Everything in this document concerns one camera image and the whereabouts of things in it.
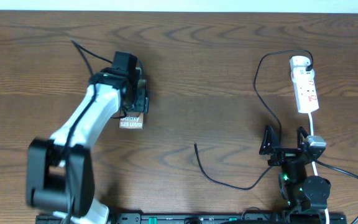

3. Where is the black camera cable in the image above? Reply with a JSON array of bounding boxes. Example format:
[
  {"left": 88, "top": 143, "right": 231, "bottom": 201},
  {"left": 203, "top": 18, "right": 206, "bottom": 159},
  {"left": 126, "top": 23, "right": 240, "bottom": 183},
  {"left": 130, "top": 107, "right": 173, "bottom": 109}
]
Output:
[
  {"left": 60, "top": 39, "right": 114, "bottom": 224},
  {"left": 314, "top": 159, "right": 358, "bottom": 224}
]

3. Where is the white power strip cord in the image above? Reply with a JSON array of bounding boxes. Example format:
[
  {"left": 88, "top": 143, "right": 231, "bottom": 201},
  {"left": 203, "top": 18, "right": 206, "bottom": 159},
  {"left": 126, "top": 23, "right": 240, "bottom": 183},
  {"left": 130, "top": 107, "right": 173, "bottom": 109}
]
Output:
[{"left": 308, "top": 112, "right": 331, "bottom": 224}]

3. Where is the black charging cable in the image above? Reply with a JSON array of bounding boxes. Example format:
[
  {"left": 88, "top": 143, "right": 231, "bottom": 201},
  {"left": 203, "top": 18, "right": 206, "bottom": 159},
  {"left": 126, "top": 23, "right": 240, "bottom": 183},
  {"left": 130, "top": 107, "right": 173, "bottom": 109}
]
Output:
[{"left": 193, "top": 49, "right": 314, "bottom": 191}]

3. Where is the black right camera cable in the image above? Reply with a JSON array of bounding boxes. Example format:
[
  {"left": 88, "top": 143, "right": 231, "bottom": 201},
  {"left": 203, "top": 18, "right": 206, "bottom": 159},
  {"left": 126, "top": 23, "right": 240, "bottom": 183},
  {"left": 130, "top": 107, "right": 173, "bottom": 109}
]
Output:
[{"left": 314, "top": 159, "right": 358, "bottom": 224}]

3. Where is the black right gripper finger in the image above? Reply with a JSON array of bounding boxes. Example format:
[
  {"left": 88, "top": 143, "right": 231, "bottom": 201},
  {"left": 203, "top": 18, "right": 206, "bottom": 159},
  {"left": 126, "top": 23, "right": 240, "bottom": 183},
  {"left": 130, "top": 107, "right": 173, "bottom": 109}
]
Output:
[
  {"left": 259, "top": 125, "right": 280, "bottom": 156},
  {"left": 296, "top": 126, "right": 309, "bottom": 148}
]

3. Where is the white plug adapter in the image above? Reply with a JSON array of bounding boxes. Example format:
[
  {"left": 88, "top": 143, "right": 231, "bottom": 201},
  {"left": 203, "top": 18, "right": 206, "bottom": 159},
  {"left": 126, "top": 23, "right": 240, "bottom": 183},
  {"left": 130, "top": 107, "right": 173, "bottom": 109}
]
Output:
[{"left": 290, "top": 55, "right": 311, "bottom": 70}]

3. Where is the black left camera cable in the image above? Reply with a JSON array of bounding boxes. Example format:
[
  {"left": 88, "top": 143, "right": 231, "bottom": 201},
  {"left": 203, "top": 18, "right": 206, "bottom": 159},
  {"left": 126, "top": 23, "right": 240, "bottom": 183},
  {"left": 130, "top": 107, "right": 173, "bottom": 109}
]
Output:
[{"left": 60, "top": 39, "right": 114, "bottom": 224}]

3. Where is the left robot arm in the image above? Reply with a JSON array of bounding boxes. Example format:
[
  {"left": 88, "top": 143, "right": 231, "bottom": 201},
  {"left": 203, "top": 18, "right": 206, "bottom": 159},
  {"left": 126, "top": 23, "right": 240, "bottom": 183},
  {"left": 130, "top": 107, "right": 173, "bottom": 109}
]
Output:
[{"left": 25, "top": 52, "right": 149, "bottom": 223}]

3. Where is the white power strip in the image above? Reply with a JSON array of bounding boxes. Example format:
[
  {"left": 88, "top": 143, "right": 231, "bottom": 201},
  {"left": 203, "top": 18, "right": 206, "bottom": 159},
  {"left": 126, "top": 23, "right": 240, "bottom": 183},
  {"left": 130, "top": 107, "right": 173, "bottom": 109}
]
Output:
[{"left": 291, "top": 67, "right": 319, "bottom": 114}]

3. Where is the gold Galaxy smartphone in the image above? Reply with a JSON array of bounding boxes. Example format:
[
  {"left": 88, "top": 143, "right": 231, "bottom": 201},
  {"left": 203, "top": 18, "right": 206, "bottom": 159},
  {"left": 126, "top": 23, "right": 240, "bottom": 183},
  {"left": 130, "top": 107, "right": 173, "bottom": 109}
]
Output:
[{"left": 119, "top": 113, "right": 144, "bottom": 129}]

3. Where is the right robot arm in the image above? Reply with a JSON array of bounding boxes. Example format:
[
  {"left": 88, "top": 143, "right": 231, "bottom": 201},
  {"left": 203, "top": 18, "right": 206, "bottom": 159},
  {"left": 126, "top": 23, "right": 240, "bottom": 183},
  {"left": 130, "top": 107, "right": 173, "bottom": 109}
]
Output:
[{"left": 259, "top": 125, "right": 331, "bottom": 223}]

